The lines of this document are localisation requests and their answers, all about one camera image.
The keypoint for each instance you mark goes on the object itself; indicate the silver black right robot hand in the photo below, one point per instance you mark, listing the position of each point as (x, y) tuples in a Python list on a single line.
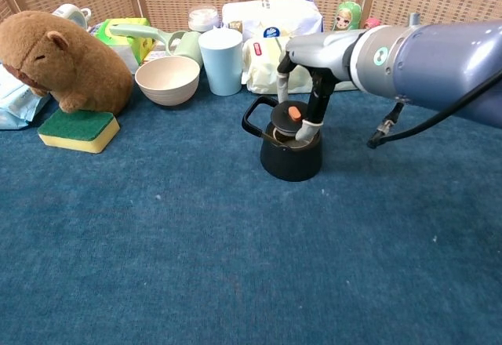
[(321, 49)]

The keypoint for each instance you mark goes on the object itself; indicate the black teapot lid orange knob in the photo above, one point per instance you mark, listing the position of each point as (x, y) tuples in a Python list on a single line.
[(284, 117)]

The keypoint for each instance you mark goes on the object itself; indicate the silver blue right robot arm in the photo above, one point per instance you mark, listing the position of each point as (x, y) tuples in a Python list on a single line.
[(431, 62)]

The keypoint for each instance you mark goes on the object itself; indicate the black teapot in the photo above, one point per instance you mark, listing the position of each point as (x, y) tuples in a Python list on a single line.
[(292, 160)]

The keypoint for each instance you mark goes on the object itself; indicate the green haired doll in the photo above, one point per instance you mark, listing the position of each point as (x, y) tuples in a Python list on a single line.
[(346, 17)]

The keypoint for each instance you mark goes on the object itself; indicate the pink doll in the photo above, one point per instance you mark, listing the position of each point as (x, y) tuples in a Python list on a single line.
[(370, 23)]

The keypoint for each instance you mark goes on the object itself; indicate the white plastic bag pack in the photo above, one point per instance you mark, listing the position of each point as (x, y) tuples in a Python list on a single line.
[(274, 13)]

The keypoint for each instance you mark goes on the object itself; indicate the yellow sponge multipack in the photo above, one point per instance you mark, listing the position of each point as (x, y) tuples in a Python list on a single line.
[(264, 66)]

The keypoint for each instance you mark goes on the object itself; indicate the light blue cup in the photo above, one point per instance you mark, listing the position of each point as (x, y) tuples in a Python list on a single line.
[(221, 62)]

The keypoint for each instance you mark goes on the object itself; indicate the white jar blue label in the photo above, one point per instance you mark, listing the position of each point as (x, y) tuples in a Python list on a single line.
[(203, 17)]

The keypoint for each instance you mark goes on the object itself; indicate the beige bowl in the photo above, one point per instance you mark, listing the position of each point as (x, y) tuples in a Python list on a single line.
[(168, 82)]

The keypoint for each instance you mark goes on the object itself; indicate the blue table cloth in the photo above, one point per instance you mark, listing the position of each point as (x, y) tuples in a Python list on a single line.
[(235, 243)]

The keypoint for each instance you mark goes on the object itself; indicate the brown capybara plush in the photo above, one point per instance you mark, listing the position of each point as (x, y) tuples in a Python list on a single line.
[(66, 62)]

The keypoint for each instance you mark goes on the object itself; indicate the green yellow sponge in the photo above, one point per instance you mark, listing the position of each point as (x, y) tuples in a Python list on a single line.
[(78, 131)]

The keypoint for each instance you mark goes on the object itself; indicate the wet wipes pack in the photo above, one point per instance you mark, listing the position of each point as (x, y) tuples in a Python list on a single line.
[(17, 106)]

